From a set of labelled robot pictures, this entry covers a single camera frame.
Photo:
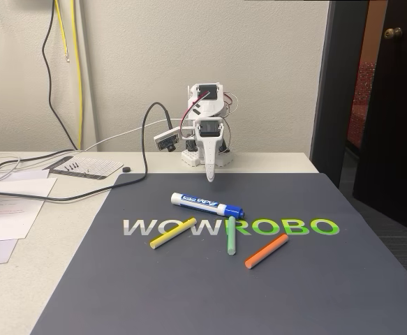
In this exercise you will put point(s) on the small black round cap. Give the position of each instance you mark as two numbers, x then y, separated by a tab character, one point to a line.
126	169

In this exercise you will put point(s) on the blue dry erase marker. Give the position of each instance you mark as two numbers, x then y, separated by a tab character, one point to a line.
196	201

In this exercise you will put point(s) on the brass door knob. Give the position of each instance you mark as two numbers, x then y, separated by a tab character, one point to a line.
393	33

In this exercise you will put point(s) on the yellow chalk stick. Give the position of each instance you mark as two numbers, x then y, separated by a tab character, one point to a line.
171	234

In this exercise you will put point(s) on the dark grey door frame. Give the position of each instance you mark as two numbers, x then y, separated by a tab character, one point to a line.
336	87

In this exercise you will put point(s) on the dark wooden door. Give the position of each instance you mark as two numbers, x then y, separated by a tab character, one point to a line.
395	122

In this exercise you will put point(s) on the red patterned furniture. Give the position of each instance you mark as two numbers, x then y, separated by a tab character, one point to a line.
362	104

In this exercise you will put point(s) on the green chalk stick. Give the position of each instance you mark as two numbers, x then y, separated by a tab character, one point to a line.
231	237

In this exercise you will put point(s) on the dark grey WOWROBO mat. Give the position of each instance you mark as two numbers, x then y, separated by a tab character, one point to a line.
189	296

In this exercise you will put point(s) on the white camera module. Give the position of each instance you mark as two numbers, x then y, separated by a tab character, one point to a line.
164	139

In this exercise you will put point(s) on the clear bag with screws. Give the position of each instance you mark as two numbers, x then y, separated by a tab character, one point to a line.
91	167

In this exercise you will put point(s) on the orange chalk stick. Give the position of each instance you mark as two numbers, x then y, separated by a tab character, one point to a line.
266	252

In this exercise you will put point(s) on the large white paper sheet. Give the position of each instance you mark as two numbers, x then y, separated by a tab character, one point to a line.
11	216

